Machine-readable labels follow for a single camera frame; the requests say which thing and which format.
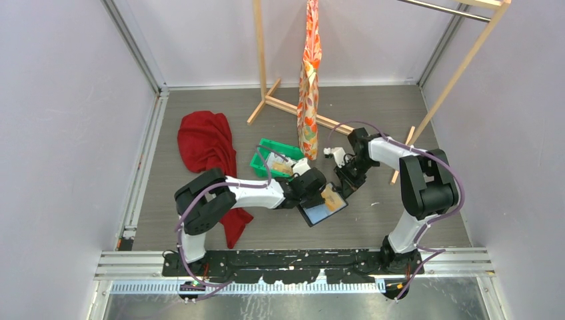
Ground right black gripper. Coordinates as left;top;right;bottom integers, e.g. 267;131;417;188
334;157;376;198

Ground orange patterned credit card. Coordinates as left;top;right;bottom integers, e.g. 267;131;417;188
321;183;348;215

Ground black card holder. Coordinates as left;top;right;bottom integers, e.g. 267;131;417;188
297;182;348;227

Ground green plastic bin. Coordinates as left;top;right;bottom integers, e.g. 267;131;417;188
250;138;304;178

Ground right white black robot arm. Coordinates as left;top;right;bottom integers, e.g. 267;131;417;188
324;128;460;274

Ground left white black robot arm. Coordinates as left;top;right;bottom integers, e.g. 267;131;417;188
174;168;328;276

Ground orange floral tote bag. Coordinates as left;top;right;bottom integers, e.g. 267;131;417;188
296;1;322;160

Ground red cloth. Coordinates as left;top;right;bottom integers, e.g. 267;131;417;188
176;110;255;250

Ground wooden clothes rack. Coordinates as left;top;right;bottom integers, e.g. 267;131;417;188
246;0;513;185

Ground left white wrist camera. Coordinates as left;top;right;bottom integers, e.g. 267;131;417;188
292;157;311;175

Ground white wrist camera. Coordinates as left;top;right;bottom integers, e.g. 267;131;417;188
292;157;311;175
323;147;346;168

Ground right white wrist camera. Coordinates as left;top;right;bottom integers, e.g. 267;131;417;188
323;147;346;168

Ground perforated metal rail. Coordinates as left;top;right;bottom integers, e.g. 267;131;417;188
109;279;385;295

